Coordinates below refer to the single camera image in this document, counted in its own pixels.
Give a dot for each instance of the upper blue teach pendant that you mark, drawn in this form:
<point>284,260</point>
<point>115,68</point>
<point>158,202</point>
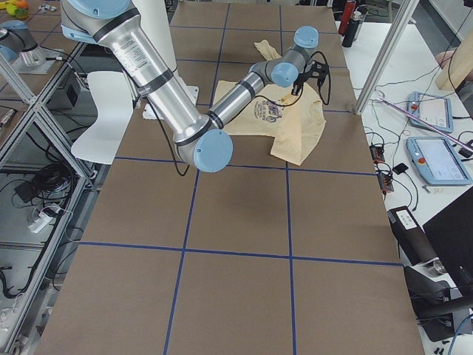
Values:
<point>432,109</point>

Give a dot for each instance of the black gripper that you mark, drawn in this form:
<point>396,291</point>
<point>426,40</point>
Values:
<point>300,80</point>

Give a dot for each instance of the cream long-sleeve printed shirt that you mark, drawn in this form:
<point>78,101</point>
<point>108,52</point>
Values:
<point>261,104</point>

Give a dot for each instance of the white power strip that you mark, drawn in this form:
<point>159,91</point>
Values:
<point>44,218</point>

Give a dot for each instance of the black water bottle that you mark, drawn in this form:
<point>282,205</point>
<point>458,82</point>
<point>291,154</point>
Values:
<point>352,28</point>

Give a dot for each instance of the reacher grabber stick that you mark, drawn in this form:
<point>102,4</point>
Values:
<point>422,124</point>

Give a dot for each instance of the black monitor stand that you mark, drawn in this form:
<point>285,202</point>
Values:
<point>439,279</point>

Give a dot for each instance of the red water bottle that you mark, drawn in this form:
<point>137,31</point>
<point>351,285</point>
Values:
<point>348,10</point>

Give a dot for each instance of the lower blue teach pendant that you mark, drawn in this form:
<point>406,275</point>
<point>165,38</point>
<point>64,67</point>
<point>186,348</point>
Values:
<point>437,162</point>

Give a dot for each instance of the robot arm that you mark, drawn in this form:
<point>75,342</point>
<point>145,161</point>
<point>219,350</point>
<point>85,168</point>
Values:
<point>137,33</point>

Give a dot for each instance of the blue teach pendant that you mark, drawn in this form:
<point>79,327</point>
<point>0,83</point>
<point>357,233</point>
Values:
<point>437,162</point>
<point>432,109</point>

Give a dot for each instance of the aluminium frame post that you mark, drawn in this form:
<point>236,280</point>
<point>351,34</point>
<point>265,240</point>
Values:
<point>394,34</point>

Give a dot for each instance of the white plastic chair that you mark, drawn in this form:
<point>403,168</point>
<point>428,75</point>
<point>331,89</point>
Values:
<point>113,100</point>

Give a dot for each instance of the grey third robot arm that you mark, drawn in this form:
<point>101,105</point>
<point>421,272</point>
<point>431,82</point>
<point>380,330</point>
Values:
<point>20,48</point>

